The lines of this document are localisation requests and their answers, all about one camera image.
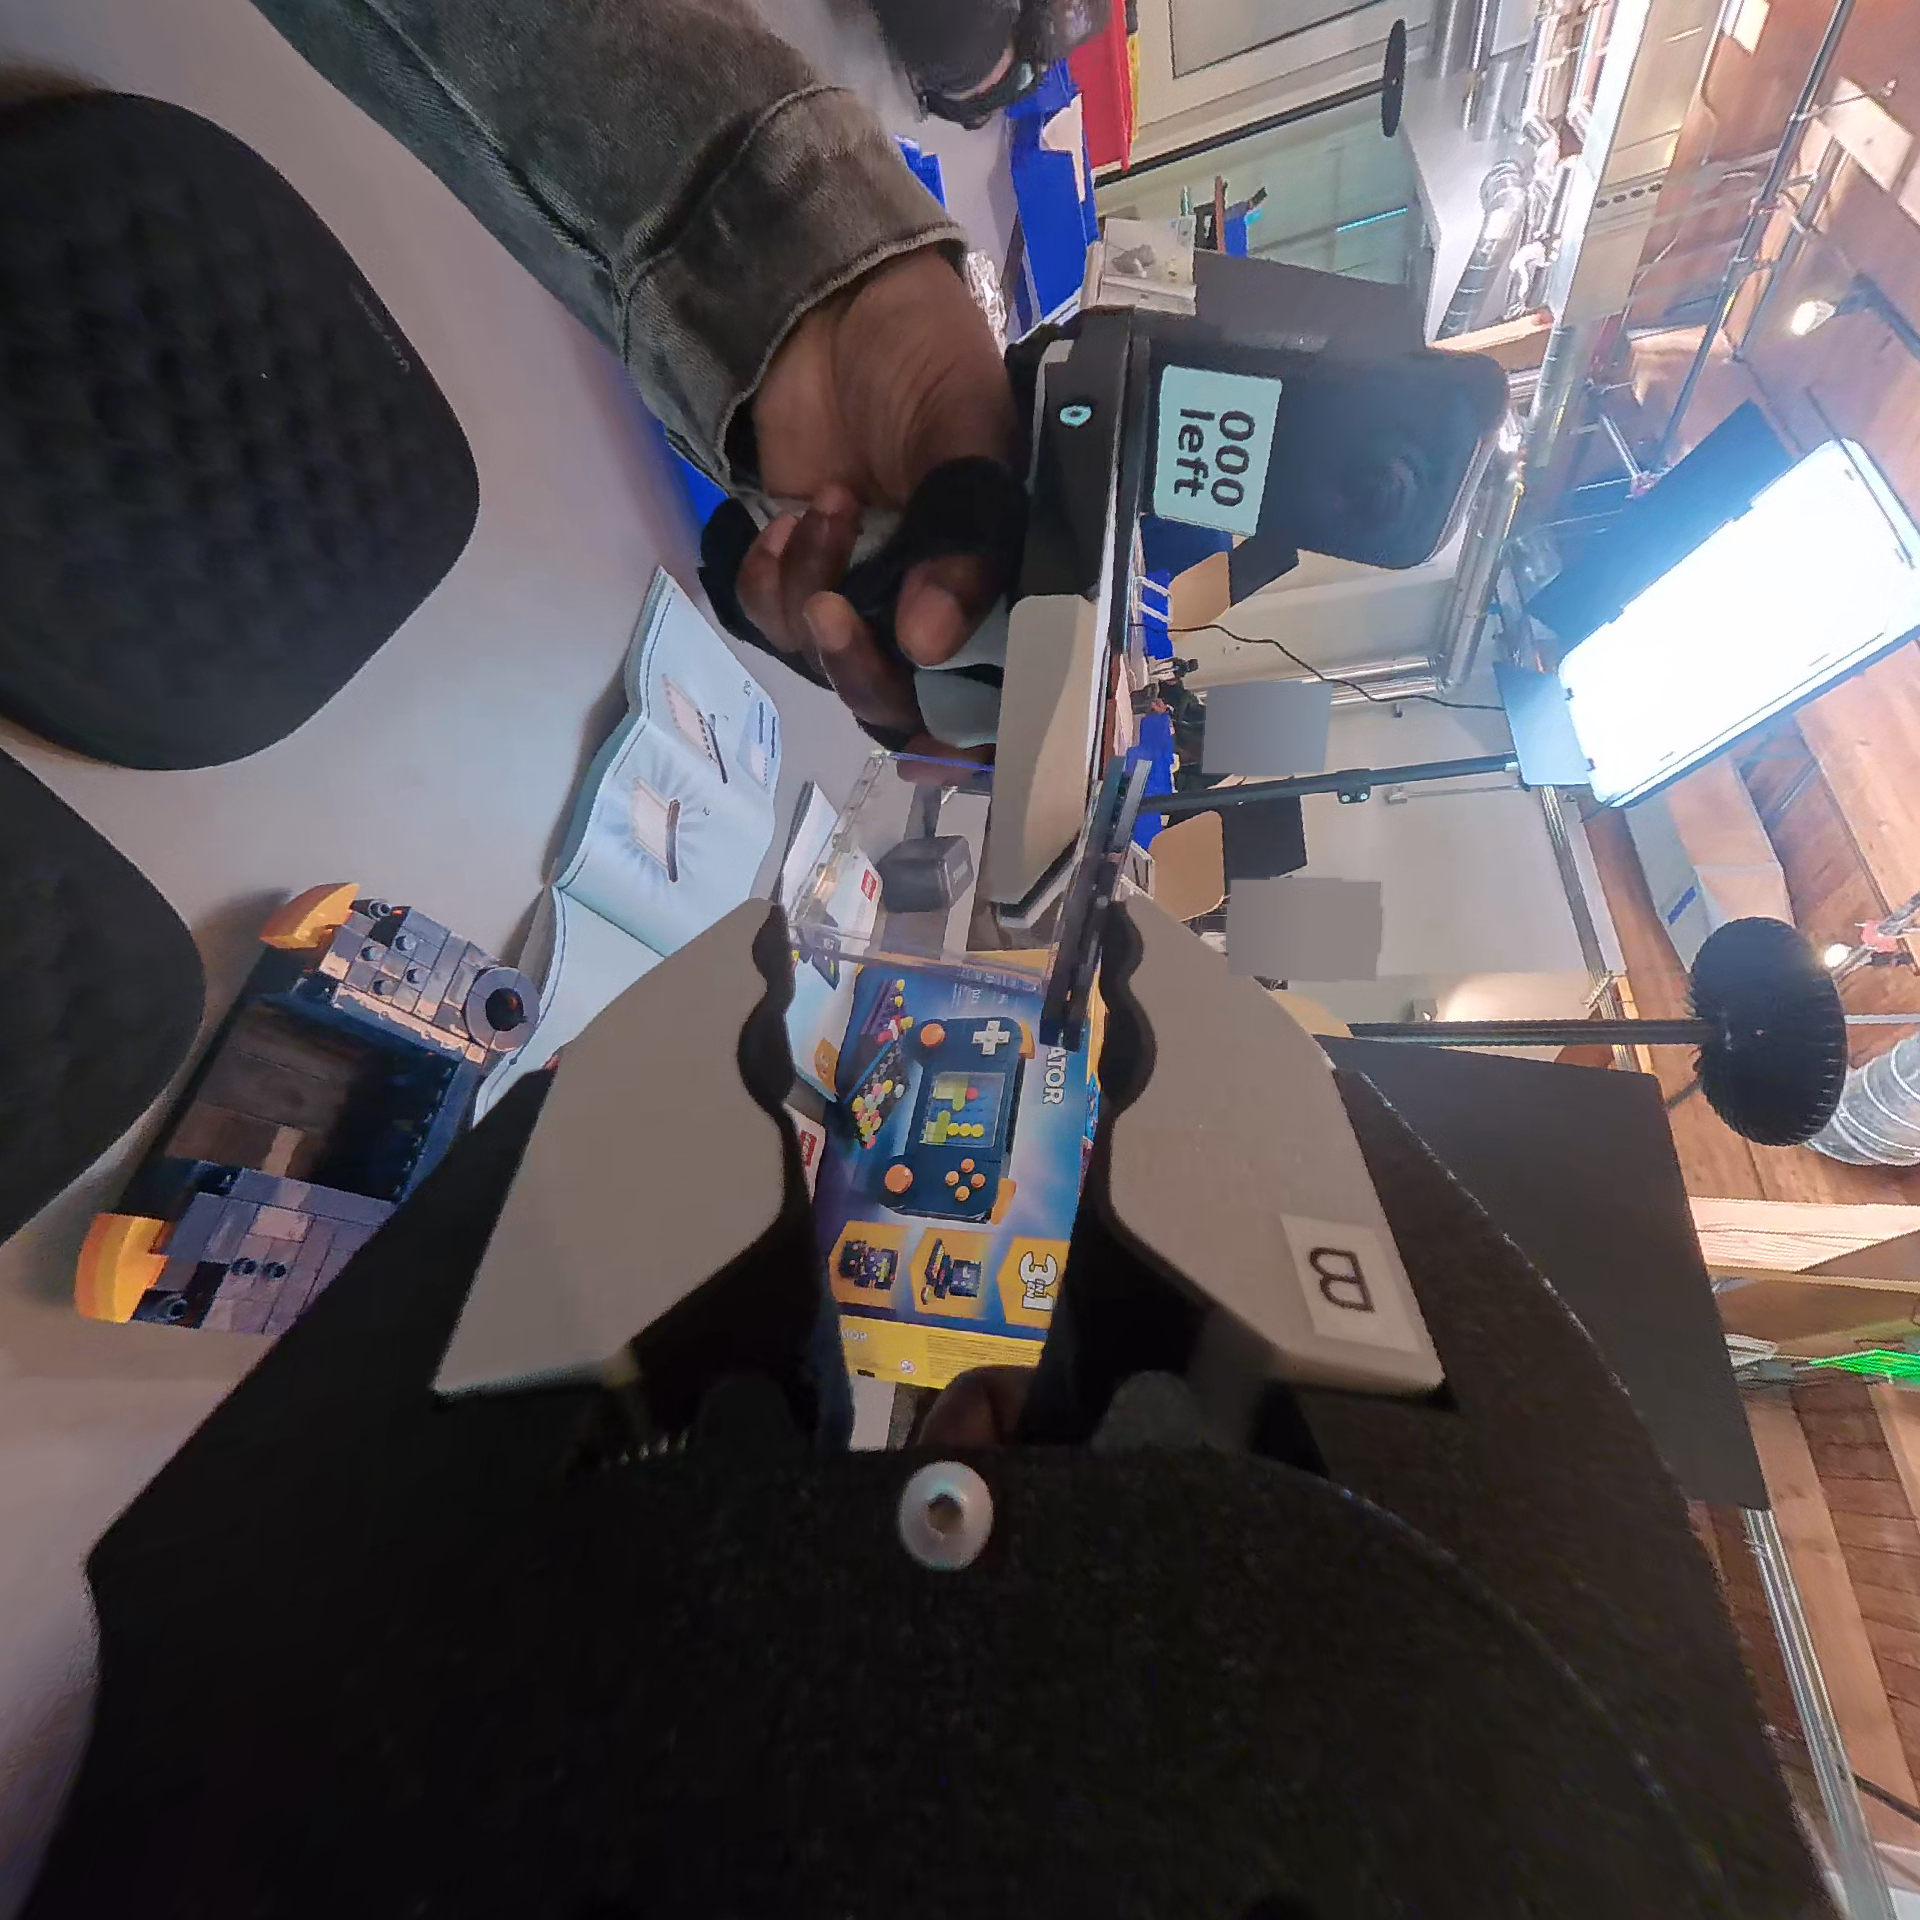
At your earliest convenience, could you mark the yellow blue brick set box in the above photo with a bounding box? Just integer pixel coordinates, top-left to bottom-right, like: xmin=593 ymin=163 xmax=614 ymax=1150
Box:
xmin=809 ymin=949 xmax=1113 ymax=1389

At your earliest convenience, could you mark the black round disc on pole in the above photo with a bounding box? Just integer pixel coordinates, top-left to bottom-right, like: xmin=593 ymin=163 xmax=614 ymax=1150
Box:
xmin=1351 ymin=915 xmax=1851 ymax=1153

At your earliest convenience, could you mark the black floor lamp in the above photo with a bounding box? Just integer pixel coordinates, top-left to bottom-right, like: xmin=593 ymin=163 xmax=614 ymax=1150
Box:
xmin=1132 ymin=19 xmax=1414 ymax=144

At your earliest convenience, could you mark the dark blue brick console model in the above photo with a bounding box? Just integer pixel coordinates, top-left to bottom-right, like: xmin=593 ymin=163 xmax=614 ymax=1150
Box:
xmin=76 ymin=883 xmax=544 ymax=1339

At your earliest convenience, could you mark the small blue plastic bin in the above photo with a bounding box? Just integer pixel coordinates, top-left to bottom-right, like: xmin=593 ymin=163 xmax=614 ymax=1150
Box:
xmin=1008 ymin=59 xmax=1105 ymax=324

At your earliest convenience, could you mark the person's right hand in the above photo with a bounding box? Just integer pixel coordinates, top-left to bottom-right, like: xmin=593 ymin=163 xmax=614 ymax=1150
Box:
xmin=915 ymin=1364 xmax=1038 ymax=1449

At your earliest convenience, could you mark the bright studio light panel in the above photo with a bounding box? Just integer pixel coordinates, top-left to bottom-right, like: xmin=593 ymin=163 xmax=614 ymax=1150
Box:
xmin=1492 ymin=438 xmax=1920 ymax=811

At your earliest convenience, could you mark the black power adapter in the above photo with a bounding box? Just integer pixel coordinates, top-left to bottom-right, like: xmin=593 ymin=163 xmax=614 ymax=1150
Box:
xmin=877 ymin=834 xmax=976 ymax=915

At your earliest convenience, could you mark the person's left forearm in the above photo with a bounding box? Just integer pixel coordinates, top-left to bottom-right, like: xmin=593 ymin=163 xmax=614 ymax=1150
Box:
xmin=247 ymin=0 xmax=968 ymax=490

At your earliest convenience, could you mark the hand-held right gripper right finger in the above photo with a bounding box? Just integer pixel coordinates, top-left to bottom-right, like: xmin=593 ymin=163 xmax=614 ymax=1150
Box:
xmin=1087 ymin=897 xmax=1447 ymax=1396

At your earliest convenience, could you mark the red plastic bin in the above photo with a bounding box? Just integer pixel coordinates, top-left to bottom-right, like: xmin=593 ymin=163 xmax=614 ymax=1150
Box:
xmin=1067 ymin=0 xmax=1135 ymax=170

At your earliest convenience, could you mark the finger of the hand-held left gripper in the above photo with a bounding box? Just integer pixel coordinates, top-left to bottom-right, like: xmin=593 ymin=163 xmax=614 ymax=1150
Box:
xmin=979 ymin=592 xmax=1125 ymax=922

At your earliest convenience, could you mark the transparent brick window panel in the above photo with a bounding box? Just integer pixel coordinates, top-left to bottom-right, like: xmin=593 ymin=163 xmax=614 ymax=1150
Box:
xmin=776 ymin=747 xmax=1113 ymax=976

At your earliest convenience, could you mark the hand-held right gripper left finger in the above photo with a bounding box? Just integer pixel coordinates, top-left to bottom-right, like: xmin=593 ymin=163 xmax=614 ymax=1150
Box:
xmin=432 ymin=901 xmax=800 ymax=1396

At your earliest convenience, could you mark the dark blue brick plate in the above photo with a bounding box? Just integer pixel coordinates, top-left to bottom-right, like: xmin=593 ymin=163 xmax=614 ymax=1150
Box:
xmin=1038 ymin=755 xmax=1161 ymax=1057

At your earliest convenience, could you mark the black pole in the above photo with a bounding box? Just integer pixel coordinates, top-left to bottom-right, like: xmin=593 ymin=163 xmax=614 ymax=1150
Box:
xmin=1135 ymin=755 xmax=1524 ymax=822

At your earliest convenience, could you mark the large black wall panel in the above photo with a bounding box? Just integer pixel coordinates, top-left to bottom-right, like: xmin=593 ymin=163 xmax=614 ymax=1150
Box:
xmin=1318 ymin=1036 xmax=1775 ymax=1514

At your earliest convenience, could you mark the white wire stand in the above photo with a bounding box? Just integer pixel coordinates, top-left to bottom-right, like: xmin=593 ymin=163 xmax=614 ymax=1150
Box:
xmin=1079 ymin=217 xmax=1201 ymax=320

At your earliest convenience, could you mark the person's left hand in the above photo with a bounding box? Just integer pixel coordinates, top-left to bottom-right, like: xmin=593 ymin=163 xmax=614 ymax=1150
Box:
xmin=697 ymin=248 xmax=1038 ymax=749

